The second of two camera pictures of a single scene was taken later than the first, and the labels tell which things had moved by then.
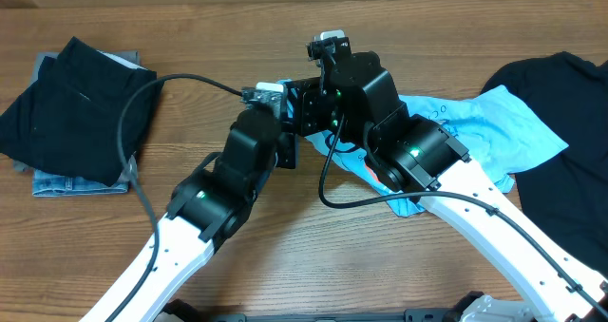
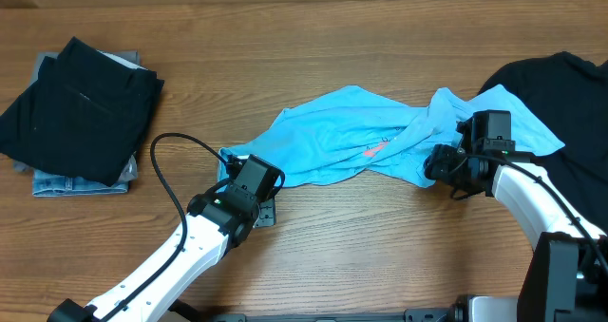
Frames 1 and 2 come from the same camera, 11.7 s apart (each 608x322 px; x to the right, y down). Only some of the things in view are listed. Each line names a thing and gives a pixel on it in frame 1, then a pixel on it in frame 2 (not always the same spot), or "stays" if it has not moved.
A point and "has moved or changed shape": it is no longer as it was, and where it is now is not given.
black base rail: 179,311 stays
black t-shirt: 564,198 stays
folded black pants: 88,116 stays
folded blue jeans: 46,183 stays
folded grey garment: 127,58 stays
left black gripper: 290,144 to 268,215
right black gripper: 310,113 to 438,165
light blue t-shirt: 411,145 has moved or changed shape
